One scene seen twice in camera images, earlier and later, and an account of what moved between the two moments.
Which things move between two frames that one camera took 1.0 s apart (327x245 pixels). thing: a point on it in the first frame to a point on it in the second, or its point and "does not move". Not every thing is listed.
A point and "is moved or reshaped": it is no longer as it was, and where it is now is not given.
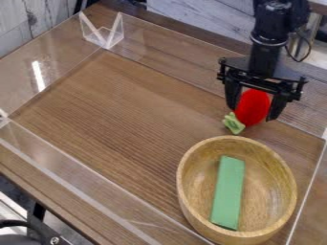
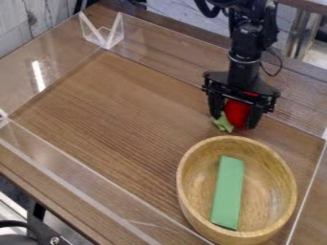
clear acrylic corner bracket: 103,36 does not move
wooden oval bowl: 236,189 does not move
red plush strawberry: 251,110 is moved or reshaped
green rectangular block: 227,193 does not move
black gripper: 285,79 to 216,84
